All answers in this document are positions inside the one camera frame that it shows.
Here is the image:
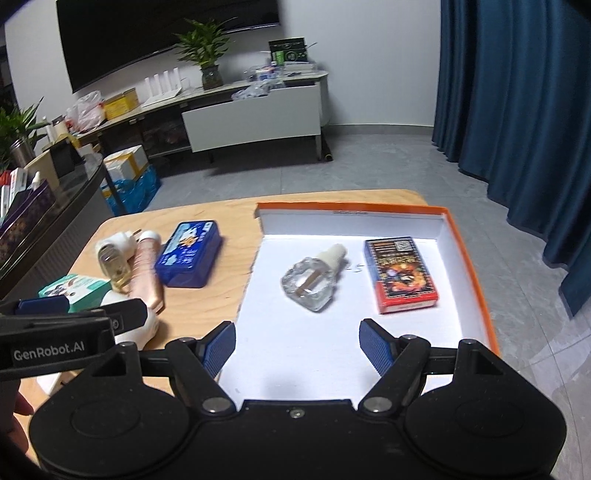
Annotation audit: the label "red blue card box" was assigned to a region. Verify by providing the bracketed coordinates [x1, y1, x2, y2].
[364, 237, 439, 315]

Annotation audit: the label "white router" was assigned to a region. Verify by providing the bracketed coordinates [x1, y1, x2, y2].
[143, 69, 184, 108]

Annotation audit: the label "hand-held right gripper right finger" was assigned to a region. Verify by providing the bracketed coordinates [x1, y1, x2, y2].
[358, 318, 505, 414]

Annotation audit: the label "black wall television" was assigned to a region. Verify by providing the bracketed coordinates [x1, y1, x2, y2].
[55, 0, 281, 92]

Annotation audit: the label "plant in metal pot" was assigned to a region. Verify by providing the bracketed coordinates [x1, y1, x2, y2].
[0, 97, 49, 171]

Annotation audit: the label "dark glass coffee table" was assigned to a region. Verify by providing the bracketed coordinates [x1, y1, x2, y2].
[0, 151, 114, 301]

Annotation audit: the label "purple patterned box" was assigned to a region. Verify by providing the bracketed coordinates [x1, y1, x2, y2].
[0, 179, 55, 267]

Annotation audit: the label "white yellow cardboard box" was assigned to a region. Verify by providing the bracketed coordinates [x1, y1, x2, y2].
[104, 144, 150, 184]

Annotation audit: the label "green potted plant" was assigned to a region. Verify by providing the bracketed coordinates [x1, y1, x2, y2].
[173, 17, 236, 90]

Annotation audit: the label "person's left hand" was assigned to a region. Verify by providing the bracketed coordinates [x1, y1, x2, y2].
[0, 382, 36, 462]

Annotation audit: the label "white plug-in heater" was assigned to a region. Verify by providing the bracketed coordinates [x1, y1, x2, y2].
[99, 293, 161, 350]

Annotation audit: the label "plug-in heater with amber bottle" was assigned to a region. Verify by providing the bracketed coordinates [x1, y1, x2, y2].
[95, 229, 139, 294]

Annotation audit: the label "brown cardboard box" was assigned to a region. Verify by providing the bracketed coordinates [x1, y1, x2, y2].
[23, 148, 62, 195]

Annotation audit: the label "clear glass wick bottle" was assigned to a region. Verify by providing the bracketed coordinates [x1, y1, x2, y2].
[281, 243, 347, 313]

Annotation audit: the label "blue plastic bag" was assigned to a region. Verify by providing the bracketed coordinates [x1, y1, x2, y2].
[102, 164, 163, 216]

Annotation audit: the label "white red plastic bag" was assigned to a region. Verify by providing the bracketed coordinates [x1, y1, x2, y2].
[65, 91, 106, 133]

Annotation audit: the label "green black box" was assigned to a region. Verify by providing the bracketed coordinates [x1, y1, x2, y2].
[269, 37, 309, 66]

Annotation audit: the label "white television cabinet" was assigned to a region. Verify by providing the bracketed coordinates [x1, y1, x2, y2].
[69, 68, 331, 163]

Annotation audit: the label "clear plastic bags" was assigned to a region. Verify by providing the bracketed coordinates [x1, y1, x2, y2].
[231, 65, 288, 100]

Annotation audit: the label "orange white box lid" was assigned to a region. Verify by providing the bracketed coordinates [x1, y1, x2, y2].
[217, 200, 501, 408]

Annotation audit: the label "pink cosmetic tube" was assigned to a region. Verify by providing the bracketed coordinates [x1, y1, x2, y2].
[128, 230, 165, 315]

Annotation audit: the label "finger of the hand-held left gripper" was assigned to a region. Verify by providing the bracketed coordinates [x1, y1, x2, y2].
[69, 298, 149, 334]
[0, 296, 71, 316]

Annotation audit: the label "green white carton box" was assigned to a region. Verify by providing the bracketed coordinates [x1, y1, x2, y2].
[38, 274, 112, 310]

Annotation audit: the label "blue curtain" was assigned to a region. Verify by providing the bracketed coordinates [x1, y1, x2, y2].
[431, 0, 591, 319]

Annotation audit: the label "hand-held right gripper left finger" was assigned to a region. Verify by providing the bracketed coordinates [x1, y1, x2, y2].
[82, 322, 237, 414]

